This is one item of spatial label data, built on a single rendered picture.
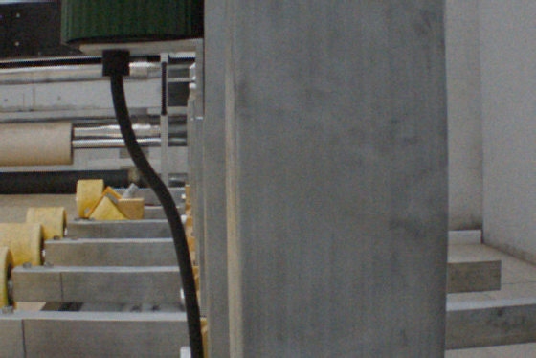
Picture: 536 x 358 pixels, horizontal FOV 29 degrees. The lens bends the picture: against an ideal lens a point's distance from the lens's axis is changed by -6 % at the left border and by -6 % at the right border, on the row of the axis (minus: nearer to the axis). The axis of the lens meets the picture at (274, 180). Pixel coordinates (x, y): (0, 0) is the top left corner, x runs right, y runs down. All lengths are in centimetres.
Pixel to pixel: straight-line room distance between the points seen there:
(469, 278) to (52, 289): 39
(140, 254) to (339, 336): 105
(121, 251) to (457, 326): 56
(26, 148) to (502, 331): 237
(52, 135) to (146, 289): 206
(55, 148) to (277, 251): 284
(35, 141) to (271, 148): 285
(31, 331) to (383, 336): 57
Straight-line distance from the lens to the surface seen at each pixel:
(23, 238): 122
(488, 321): 76
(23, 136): 302
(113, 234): 147
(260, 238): 17
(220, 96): 42
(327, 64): 17
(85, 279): 98
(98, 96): 299
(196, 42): 42
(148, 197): 222
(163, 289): 97
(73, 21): 42
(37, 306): 114
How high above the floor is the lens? 109
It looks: 3 degrees down
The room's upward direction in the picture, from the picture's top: 1 degrees counter-clockwise
